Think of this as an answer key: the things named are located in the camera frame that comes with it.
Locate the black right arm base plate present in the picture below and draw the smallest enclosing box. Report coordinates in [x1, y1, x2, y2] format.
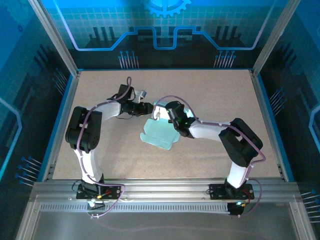
[208, 183, 255, 201]

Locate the slotted grey cable duct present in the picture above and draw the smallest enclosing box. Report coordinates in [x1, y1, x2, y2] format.
[39, 202, 232, 214]

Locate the grey metal front panel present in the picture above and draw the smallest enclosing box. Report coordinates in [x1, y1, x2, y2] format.
[14, 201, 317, 240]

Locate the aluminium mounting rail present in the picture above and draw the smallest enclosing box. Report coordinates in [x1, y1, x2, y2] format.
[29, 177, 302, 204]

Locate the aluminium right table side rail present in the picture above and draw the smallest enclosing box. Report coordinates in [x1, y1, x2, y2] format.
[248, 69, 288, 181]

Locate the aluminium right frame post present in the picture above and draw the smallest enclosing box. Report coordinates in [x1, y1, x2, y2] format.
[251, 0, 295, 77]

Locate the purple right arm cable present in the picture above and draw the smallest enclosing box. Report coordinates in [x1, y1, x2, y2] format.
[152, 95, 266, 219]

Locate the aluminium left table side rail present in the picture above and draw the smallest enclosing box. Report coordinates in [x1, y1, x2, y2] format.
[41, 71, 81, 182]

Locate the white cable connector block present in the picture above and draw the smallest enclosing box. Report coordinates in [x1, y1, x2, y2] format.
[86, 199, 106, 211]

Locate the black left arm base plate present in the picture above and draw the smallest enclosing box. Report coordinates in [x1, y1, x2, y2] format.
[75, 183, 124, 200]

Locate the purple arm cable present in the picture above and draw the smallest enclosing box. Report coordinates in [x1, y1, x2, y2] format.
[152, 95, 266, 219]
[76, 76, 134, 220]

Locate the light blue paper box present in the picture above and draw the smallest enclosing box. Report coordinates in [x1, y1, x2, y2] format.
[139, 99, 193, 151]

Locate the black controller box with LED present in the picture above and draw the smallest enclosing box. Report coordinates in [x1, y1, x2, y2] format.
[226, 201, 247, 218]

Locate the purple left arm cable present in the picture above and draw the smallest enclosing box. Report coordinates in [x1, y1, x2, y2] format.
[76, 76, 134, 220]

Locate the aluminium frame post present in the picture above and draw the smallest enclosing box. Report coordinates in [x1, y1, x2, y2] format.
[251, 0, 295, 77]
[26, 0, 81, 77]

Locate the aluminium left frame post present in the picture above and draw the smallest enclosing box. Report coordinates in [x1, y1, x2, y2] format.
[26, 0, 81, 77]

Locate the aluminium table side rail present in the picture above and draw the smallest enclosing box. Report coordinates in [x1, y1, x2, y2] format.
[41, 71, 81, 182]
[248, 69, 288, 181]

